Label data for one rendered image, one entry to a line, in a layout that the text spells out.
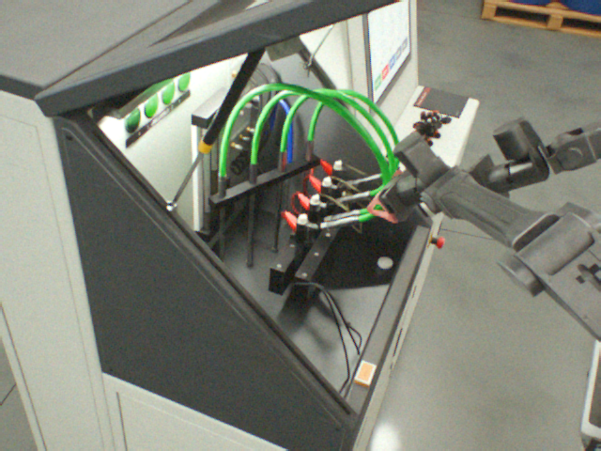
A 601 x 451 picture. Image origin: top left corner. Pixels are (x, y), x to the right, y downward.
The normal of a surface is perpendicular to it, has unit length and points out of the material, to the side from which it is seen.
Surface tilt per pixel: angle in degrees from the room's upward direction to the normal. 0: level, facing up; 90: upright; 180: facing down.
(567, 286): 42
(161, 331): 90
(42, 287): 90
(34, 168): 90
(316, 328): 0
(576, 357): 0
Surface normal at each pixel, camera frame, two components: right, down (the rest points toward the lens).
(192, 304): -0.37, 0.57
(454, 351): 0.09, -0.76
